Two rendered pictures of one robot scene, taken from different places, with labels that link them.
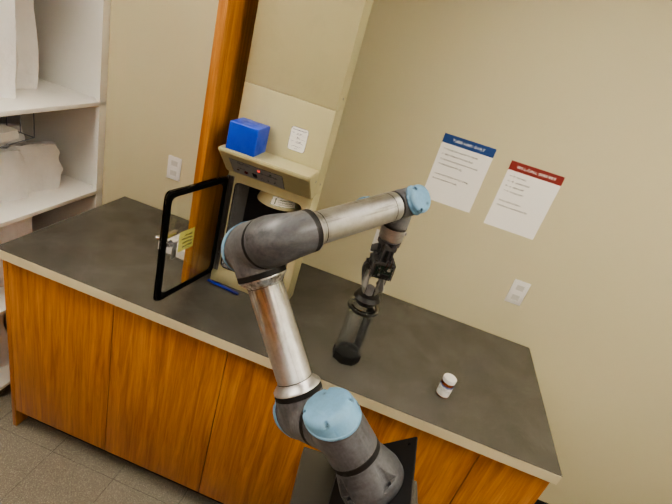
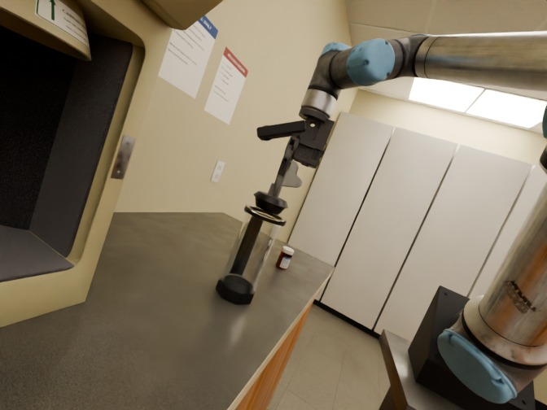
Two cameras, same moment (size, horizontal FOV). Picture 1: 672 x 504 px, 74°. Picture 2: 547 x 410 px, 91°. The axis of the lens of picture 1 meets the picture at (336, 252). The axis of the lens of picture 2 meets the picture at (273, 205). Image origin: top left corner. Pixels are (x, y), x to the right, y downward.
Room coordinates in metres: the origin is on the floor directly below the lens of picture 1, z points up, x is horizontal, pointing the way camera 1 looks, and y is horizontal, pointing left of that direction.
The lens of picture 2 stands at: (1.13, 0.50, 1.26)
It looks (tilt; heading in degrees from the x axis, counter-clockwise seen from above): 6 degrees down; 283
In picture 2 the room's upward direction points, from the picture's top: 22 degrees clockwise
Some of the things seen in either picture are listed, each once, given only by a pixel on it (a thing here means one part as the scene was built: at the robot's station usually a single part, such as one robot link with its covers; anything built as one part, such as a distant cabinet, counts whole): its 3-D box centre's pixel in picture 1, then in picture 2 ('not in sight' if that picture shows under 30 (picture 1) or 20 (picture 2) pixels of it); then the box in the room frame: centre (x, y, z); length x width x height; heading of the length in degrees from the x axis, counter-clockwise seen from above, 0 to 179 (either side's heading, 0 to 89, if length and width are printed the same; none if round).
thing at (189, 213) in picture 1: (191, 237); not in sight; (1.33, 0.49, 1.19); 0.30 x 0.01 x 0.40; 164
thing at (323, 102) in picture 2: (392, 233); (317, 106); (1.26, -0.15, 1.45); 0.08 x 0.08 x 0.05
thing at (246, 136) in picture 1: (248, 136); not in sight; (1.43, 0.38, 1.56); 0.10 x 0.10 x 0.09; 83
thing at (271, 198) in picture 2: (368, 294); (272, 197); (1.29, -0.14, 1.21); 0.09 x 0.09 x 0.07
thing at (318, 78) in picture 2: (399, 210); (331, 73); (1.26, -0.14, 1.52); 0.09 x 0.08 x 0.11; 131
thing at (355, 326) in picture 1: (355, 329); (251, 251); (1.28, -0.14, 1.06); 0.11 x 0.11 x 0.21
